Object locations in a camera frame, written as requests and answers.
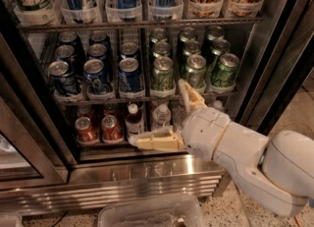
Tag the clear water bottle left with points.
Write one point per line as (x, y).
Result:
(161, 117)

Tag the blue can left back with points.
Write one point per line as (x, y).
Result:
(70, 38)

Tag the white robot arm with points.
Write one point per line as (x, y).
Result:
(276, 172)

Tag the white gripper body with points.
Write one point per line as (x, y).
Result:
(204, 132)

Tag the stainless steel fridge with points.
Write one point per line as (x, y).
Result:
(48, 171)

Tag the red can left front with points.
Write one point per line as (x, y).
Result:
(86, 131)

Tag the brown drink bottle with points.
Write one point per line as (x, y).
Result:
(134, 120)

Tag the red can right front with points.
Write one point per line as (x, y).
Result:
(111, 129)

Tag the clear water bottle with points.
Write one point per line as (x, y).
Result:
(218, 105)
(161, 117)

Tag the green can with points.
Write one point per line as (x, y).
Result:
(219, 47)
(212, 33)
(191, 47)
(187, 34)
(163, 74)
(161, 48)
(224, 73)
(158, 34)
(194, 70)

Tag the blue can left front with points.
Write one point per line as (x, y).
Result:
(63, 78)

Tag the fridge glass door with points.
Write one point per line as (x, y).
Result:
(277, 61)

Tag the clear water bottle right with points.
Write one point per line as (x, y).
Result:
(218, 105)

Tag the blue can left middle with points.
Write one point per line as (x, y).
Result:
(67, 54)

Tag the clear plastic bin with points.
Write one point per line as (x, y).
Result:
(163, 211)

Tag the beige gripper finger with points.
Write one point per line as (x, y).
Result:
(162, 139)
(191, 98)

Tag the red can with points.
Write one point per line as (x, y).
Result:
(86, 131)
(111, 129)

